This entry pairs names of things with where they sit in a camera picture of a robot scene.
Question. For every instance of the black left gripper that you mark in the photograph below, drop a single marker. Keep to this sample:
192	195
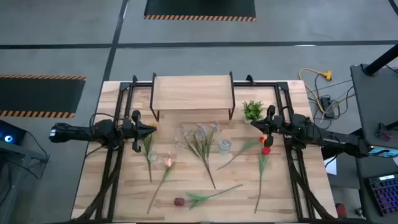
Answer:
132	129

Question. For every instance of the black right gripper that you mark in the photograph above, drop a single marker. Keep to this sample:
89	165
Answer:
275	126

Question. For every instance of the orange artificial tulip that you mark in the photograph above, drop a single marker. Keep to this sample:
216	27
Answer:
263	138

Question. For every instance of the pink artificial tulip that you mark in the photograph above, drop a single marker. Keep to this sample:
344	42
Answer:
168	162

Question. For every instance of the clear glass vase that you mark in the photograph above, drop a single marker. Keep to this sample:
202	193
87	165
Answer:
153	157
224	147

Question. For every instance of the orchid spray with grass leaves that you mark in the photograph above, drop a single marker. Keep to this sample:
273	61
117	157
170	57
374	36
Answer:
200	146

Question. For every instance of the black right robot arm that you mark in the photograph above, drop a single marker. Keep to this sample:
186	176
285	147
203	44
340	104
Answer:
326	137

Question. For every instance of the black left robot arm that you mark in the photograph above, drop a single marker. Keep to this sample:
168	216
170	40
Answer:
77	132

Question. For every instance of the wooden shelf with black legs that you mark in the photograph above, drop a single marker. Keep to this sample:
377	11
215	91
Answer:
192	91

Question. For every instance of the green leaf stem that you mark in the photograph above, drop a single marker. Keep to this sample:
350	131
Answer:
148	146

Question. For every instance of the green plant in white pot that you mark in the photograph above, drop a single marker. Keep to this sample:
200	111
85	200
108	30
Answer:
252	110

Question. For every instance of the black power strip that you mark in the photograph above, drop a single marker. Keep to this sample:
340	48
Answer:
327	105

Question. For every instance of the dark red artificial tulip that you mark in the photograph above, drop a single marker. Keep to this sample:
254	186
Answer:
179	202

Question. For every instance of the white paper sheet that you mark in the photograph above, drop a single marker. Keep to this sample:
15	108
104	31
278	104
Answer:
331	166

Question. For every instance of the black striped-edge floor mat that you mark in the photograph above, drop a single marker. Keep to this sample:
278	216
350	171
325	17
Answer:
40	95
199	7

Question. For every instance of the dark grey side desk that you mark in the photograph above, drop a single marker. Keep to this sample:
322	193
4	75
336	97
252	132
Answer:
373	102

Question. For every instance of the glass-sided computer case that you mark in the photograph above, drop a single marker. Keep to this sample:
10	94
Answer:
15	146

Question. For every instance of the black desk pole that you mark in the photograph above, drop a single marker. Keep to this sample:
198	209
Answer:
382	60

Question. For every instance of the backlit computer keyboard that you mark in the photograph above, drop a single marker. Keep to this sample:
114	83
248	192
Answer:
385	194

